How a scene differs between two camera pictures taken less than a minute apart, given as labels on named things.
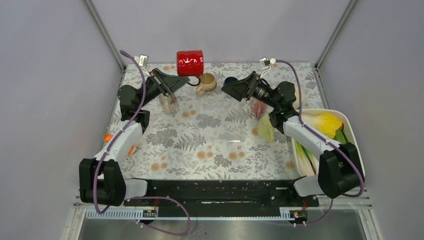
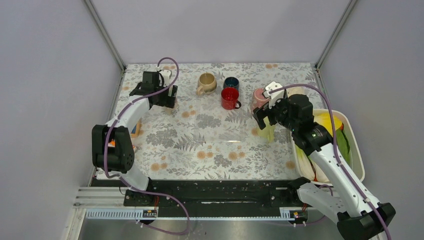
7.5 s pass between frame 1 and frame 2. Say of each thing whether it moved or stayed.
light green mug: stayed
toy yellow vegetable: stayed
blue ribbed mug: stayed
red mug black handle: moved
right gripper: moved
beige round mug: stayed
